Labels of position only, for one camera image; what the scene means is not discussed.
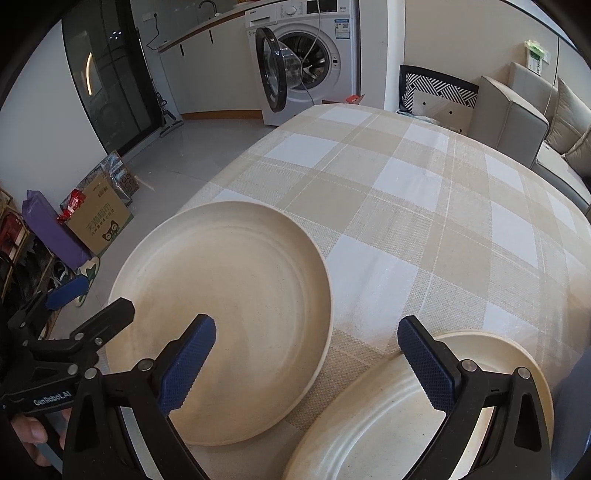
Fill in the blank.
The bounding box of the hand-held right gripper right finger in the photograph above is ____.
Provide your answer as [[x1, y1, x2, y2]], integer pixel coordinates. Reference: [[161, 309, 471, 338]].
[[397, 315, 552, 480]]

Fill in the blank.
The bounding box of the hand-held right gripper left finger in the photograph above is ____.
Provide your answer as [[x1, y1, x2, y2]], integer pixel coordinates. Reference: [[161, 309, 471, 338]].
[[62, 314, 217, 480]]

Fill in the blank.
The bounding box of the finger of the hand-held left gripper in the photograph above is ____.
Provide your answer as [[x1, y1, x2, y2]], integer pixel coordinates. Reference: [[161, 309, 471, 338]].
[[7, 275, 89, 329], [21, 298, 136, 370]]

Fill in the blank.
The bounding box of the cream round plate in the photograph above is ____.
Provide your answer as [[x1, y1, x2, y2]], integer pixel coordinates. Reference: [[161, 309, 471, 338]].
[[107, 200, 334, 446], [281, 330, 555, 480]]

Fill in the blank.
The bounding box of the person's left hand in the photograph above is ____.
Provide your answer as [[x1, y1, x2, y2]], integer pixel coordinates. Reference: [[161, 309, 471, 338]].
[[10, 416, 51, 468]]

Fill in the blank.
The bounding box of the green white slipper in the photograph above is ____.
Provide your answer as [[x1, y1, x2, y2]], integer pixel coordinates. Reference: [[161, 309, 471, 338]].
[[75, 255, 101, 306]]

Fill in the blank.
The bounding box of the purple bag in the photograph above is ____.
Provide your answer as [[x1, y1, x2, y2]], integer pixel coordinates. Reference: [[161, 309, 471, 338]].
[[21, 188, 92, 274]]

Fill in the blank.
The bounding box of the wooden shoe rack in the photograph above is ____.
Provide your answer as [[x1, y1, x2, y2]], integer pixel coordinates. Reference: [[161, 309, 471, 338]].
[[0, 185, 61, 333]]

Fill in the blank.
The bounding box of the brown cardboard box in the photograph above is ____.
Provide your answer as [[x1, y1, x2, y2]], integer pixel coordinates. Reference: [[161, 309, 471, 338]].
[[66, 173, 134, 256]]

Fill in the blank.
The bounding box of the red packet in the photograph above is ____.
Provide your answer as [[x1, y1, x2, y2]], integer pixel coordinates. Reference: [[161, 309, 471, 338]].
[[57, 189, 87, 225]]

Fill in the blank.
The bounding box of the beige checked tablecloth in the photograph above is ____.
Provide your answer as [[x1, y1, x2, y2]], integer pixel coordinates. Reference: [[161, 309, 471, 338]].
[[44, 104, 591, 480]]

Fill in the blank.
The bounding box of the upright vacuum cleaner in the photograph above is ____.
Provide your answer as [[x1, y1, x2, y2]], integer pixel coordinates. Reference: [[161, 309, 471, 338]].
[[137, 28, 184, 139]]

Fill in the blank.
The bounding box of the dark glass door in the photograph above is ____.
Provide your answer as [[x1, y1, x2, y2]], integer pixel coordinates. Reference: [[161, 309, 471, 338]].
[[62, 0, 162, 155]]

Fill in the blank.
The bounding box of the white box with diamond marks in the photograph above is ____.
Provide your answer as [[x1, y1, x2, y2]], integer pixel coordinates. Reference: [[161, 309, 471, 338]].
[[410, 89, 475, 136]]

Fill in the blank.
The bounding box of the white kitchen base cabinet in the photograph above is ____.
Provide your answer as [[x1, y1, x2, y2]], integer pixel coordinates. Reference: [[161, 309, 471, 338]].
[[159, 9, 266, 121]]

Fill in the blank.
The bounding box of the grey cushion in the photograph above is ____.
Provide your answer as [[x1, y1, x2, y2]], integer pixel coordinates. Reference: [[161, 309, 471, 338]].
[[545, 76, 591, 155], [566, 129, 591, 176]]

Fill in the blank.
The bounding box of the beige sofa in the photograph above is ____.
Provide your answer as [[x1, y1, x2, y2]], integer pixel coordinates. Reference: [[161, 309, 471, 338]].
[[468, 62, 591, 222]]

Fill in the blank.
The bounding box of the black white patterned bag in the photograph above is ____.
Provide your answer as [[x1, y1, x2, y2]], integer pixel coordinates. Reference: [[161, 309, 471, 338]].
[[398, 65, 479, 116]]

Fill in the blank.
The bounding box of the white washing machine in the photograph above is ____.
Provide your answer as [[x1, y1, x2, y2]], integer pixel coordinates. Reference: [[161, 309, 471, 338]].
[[243, 0, 361, 126]]

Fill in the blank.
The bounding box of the white green wall box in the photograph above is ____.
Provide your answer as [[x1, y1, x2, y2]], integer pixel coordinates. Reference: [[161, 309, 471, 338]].
[[524, 41, 552, 77]]

